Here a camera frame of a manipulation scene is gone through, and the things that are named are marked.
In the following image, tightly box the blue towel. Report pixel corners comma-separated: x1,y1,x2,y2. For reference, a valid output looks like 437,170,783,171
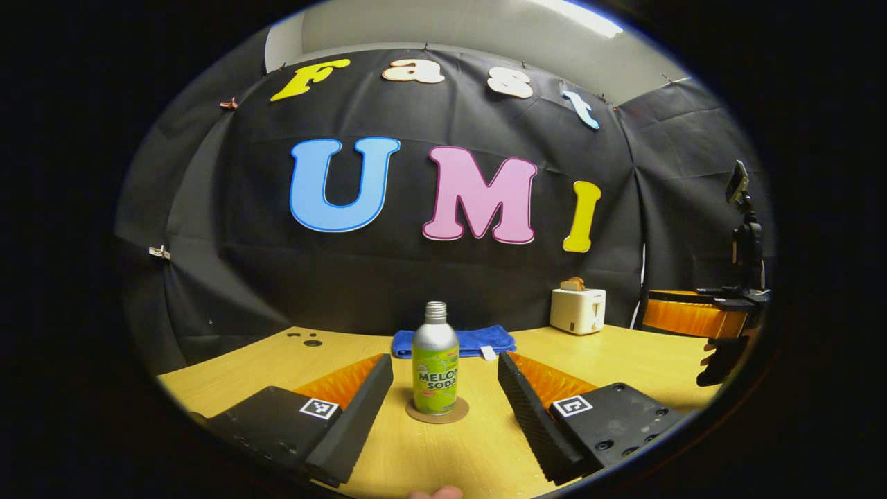
392,325,517,362

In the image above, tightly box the white toaster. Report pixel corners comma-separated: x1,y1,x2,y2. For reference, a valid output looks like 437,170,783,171
550,288,607,336

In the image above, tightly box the silver green-label water bottle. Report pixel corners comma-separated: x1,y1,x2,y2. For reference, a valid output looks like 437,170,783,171
412,301,461,417

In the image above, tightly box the round brown coaster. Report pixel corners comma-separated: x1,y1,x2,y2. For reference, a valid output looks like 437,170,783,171
405,395,470,425

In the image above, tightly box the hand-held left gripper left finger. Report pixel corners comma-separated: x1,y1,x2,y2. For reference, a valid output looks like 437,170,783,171
191,353,394,488

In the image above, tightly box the black backdrop cloth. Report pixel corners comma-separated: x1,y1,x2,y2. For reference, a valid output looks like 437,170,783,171
114,43,777,375

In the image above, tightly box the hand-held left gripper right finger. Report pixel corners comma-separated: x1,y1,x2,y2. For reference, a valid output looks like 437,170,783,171
497,351,688,487

